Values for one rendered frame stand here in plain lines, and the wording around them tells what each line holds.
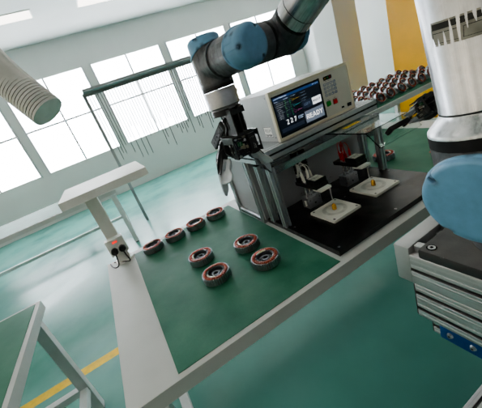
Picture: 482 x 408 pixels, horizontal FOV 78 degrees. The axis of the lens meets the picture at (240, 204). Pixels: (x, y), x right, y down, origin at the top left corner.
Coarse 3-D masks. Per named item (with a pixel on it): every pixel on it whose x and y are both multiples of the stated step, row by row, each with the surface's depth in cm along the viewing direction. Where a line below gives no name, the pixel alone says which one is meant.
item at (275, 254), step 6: (258, 252) 116; (264, 252) 116; (270, 252) 115; (276, 252) 112; (252, 258) 113; (258, 258) 115; (264, 258) 114; (270, 258) 110; (276, 258) 109; (252, 264) 112; (258, 264) 109; (264, 264) 108; (270, 264) 108; (276, 264) 110; (264, 270) 109
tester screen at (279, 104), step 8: (304, 88) 124; (312, 88) 125; (280, 96) 120; (288, 96) 121; (296, 96) 123; (304, 96) 125; (312, 96) 126; (280, 104) 120; (288, 104) 122; (296, 104) 124; (280, 112) 121; (288, 112) 123; (296, 112) 124; (304, 112) 126; (280, 120) 122; (280, 128) 123; (296, 128) 126
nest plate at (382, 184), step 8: (360, 184) 141; (368, 184) 138; (376, 184) 135; (384, 184) 133; (392, 184) 130; (352, 192) 138; (360, 192) 134; (368, 192) 131; (376, 192) 129; (384, 192) 128
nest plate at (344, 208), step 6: (336, 198) 135; (330, 204) 133; (336, 204) 131; (342, 204) 129; (348, 204) 127; (354, 204) 125; (318, 210) 131; (324, 210) 129; (330, 210) 127; (336, 210) 126; (342, 210) 124; (348, 210) 122; (354, 210) 122; (318, 216) 127; (324, 216) 125; (330, 216) 123; (336, 216) 121; (342, 216) 120; (336, 222) 119
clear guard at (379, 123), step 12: (360, 120) 133; (372, 120) 127; (384, 120) 121; (396, 120) 118; (336, 132) 129; (348, 132) 122; (360, 132) 117; (372, 132) 114; (384, 132) 114; (396, 132) 115; (408, 132) 116; (384, 144) 111
